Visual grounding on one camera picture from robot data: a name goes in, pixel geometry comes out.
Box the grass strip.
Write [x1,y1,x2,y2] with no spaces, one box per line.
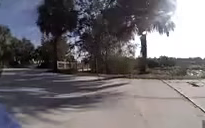
[76,64,205,81]

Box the row of trees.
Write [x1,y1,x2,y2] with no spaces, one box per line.
[0,21,41,69]

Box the white fence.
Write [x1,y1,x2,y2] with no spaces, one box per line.
[56,59,79,71]

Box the pale kerb line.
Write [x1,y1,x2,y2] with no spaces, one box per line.
[161,79,205,122]

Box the grey asphalt road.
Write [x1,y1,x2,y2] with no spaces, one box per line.
[0,68,205,128]

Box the group of tall trees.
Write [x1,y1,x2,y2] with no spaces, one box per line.
[36,0,178,75]

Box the distant tree line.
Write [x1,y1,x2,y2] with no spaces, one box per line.
[146,55,205,70]

